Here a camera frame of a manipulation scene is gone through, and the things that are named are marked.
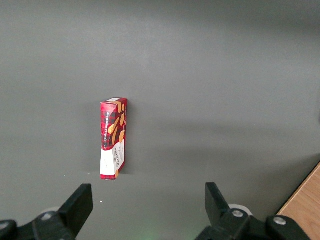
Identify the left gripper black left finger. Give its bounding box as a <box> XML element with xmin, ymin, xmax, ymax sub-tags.
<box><xmin>0</xmin><ymin>183</ymin><xmax>94</xmax><ymax>240</ymax></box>

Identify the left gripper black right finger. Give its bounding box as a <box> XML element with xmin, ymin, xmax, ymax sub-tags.
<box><xmin>194</xmin><ymin>182</ymin><xmax>311</xmax><ymax>240</ymax></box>

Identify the oak wooden drawer cabinet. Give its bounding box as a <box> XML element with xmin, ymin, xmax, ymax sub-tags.
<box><xmin>276</xmin><ymin>161</ymin><xmax>320</xmax><ymax>240</ymax></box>

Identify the red shortbread biscuit box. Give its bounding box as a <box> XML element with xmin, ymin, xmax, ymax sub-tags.
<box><xmin>99</xmin><ymin>97</ymin><xmax>129</xmax><ymax>181</ymax></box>

